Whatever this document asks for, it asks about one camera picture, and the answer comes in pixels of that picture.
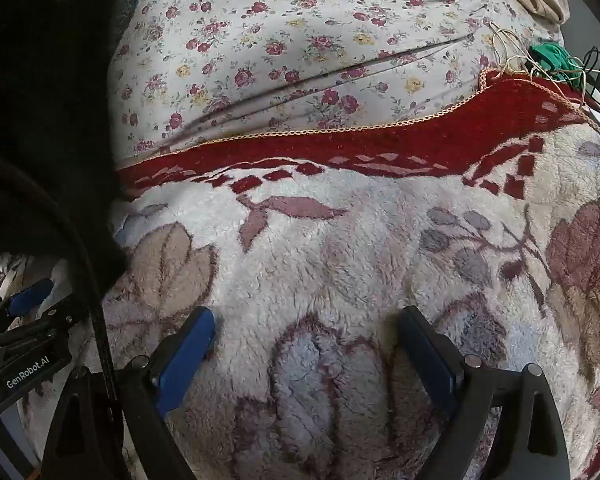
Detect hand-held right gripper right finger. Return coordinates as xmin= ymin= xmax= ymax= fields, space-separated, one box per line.
xmin=399 ymin=306 xmax=573 ymax=480

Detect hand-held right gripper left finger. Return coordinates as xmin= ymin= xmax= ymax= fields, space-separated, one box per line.
xmin=40 ymin=306 xmax=216 ymax=480

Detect fleece blanket with red border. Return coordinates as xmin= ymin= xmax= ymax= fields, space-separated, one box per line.
xmin=0 ymin=67 xmax=600 ymax=480

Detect yellow cords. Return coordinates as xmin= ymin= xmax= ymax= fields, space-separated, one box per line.
xmin=487 ymin=22 xmax=588 ymax=106

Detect green cloth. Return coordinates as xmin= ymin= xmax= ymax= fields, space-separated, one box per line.
xmin=527 ymin=42 xmax=583 ymax=81

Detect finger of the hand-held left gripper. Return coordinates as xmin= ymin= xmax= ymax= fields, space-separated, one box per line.
xmin=0 ymin=279 xmax=56 ymax=333
xmin=0 ymin=302 xmax=88 ymax=348

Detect black cable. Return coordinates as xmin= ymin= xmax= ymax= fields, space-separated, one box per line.
xmin=0 ymin=151 xmax=121 ymax=401

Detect floral bed sheet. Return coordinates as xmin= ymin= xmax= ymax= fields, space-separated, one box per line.
xmin=107 ymin=0 xmax=566 ymax=158

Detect black pants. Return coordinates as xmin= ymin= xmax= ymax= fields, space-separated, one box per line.
xmin=0 ymin=0 xmax=153 ymax=283

